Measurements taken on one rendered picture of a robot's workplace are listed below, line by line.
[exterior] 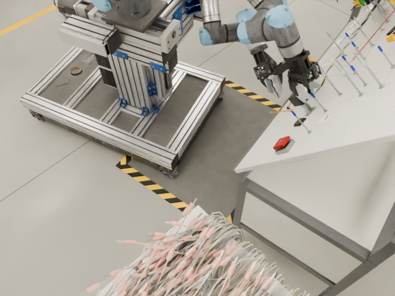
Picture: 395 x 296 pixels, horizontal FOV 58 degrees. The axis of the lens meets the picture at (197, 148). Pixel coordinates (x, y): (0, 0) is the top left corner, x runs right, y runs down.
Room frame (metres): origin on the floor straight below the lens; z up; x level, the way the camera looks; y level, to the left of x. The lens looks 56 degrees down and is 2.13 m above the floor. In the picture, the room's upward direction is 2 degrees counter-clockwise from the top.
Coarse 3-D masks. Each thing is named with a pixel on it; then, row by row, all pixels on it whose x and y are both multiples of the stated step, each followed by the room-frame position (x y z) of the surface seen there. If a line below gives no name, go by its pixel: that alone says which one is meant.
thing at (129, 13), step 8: (128, 0) 1.37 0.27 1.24; (136, 0) 1.38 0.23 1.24; (144, 0) 1.40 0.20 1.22; (120, 8) 1.38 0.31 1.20; (128, 8) 1.36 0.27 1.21; (136, 8) 1.37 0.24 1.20; (144, 8) 1.38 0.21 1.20; (128, 16) 1.36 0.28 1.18; (136, 16) 1.36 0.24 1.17; (144, 16) 1.37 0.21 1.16
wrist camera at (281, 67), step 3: (279, 63) 0.95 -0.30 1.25; (282, 63) 0.92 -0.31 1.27; (285, 63) 0.90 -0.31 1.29; (288, 63) 0.89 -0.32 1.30; (291, 63) 0.88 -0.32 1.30; (276, 66) 0.94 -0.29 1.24; (279, 66) 0.92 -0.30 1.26; (282, 66) 0.91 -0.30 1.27; (285, 66) 0.90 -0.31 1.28; (288, 66) 0.89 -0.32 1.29; (291, 66) 0.88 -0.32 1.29; (276, 69) 0.93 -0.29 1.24; (279, 69) 0.92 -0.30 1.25; (282, 69) 0.91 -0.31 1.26; (285, 69) 0.90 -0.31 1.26; (276, 72) 0.93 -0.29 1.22; (279, 72) 0.92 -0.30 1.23; (282, 72) 0.91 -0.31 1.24
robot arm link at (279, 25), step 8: (272, 8) 0.96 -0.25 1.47; (280, 8) 0.93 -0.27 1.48; (288, 8) 0.92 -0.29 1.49; (272, 16) 0.90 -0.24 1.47; (280, 16) 0.89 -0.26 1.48; (288, 16) 0.90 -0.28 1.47; (264, 24) 0.93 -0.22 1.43; (272, 24) 0.90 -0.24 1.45; (280, 24) 0.89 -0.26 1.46; (288, 24) 0.89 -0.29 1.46; (264, 32) 0.91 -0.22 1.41; (272, 32) 0.90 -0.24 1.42; (280, 32) 0.88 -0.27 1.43; (288, 32) 0.88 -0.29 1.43; (296, 32) 0.89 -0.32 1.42; (272, 40) 0.90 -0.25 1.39; (280, 40) 0.88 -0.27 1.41; (288, 40) 0.87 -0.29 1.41; (296, 40) 0.88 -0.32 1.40
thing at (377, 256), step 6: (390, 234) 0.41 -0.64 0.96; (390, 240) 0.37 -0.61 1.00; (378, 246) 0.40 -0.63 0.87; (384, 246) 0.37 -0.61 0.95; (390, 246) 0.36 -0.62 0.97; (372, 252) 0.39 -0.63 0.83; (378, 252) 0.37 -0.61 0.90; (384, 252) 0.36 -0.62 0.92; (390, 252) 0.35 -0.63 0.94; (372, 258) 0.37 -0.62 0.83; (378, 258) 0.36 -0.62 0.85; (384, 258) 0.35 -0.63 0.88; (378, 264) 0.35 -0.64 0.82
